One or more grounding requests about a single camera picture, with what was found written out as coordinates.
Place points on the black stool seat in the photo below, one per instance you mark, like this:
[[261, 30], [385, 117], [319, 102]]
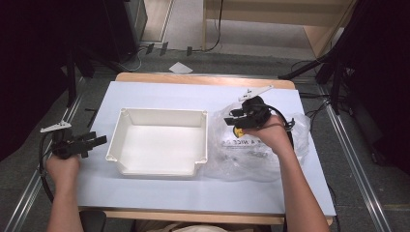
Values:
[[93, 222]]

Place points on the wooden shelf unit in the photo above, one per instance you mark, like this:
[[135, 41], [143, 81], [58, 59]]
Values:
[[274, 16]]

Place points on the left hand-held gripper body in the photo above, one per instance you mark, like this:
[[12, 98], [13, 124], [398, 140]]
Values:
[[66, 146]]

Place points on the clear plastic bag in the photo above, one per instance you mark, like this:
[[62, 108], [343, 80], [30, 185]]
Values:
[[238, 158]]

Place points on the white plastic tray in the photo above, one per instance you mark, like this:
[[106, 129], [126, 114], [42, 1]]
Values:
[[159, 148]]

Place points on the black metal stand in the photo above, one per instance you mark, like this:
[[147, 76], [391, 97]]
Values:
[[71, 80], [325, 67]]

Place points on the white paper sheet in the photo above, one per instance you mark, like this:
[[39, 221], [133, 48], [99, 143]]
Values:
[[180, 68]]

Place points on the metal floor rail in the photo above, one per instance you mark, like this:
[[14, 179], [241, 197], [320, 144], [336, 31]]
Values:
[[357, 167], [29, 193]]

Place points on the person's right hand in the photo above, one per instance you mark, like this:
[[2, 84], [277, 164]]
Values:
[[274, 133]]

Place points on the black cabinet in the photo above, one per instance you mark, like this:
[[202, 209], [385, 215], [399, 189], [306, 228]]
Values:
[[125, 29]]

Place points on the person's left hand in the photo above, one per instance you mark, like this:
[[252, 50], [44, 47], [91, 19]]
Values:
[[63, 169]]

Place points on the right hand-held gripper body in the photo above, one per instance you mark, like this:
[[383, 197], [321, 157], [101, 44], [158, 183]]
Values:
[[256, 112]]

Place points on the pale blue table mat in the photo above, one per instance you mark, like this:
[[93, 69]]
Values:
[[161, 95]]

